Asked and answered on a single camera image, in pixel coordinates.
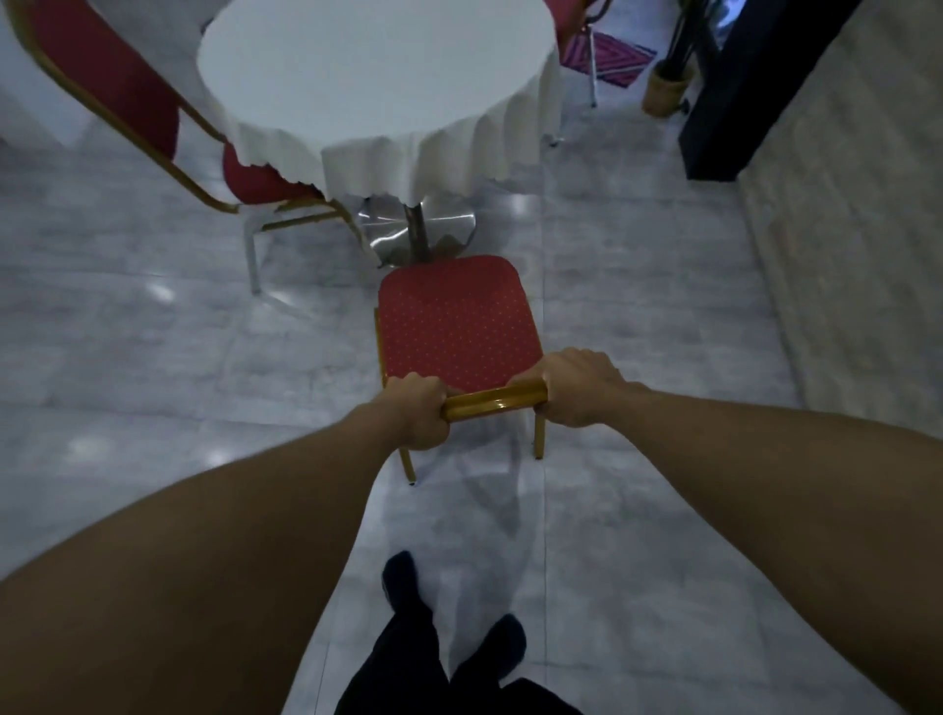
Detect person's left hand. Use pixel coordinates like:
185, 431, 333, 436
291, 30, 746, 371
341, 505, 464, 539
374, 372, 462, 452

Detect person's right hand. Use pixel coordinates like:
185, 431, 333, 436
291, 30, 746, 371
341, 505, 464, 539
507, 348, 636, 430

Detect red dotted gold-framed chair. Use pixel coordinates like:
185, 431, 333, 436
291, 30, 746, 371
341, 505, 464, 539
373, 255, 550, 487

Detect person's right forearm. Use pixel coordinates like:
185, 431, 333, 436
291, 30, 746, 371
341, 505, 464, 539
600, 383, 943, 715

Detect person's left forearm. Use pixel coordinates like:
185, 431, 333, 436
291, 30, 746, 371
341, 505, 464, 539
0, 401, 402, 715

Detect person's legs in black trousers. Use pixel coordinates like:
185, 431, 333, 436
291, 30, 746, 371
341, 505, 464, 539
335, 550, 583, 715

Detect white round tablecloth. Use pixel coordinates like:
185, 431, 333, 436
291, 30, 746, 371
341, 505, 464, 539
196, 0, 564, 204

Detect woven basket plant pot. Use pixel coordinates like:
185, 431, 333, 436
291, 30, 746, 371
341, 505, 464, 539
641, 59, 698, 119

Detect pink patterned rug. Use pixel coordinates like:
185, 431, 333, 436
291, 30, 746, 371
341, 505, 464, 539
563, 31, 658, 89

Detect red chair with silver legs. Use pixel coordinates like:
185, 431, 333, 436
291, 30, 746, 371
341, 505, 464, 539
544, 0, 614, 147

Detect red gold-framed banquet chair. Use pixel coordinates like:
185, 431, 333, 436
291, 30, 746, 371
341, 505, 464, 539
3, 0, 369, 296

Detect silver table pedestal base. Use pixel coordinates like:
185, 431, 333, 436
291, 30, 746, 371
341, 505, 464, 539
356, 190, 478, 268

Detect black wall cabinet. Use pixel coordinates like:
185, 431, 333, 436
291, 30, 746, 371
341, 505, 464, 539
678, 0, 863, 183

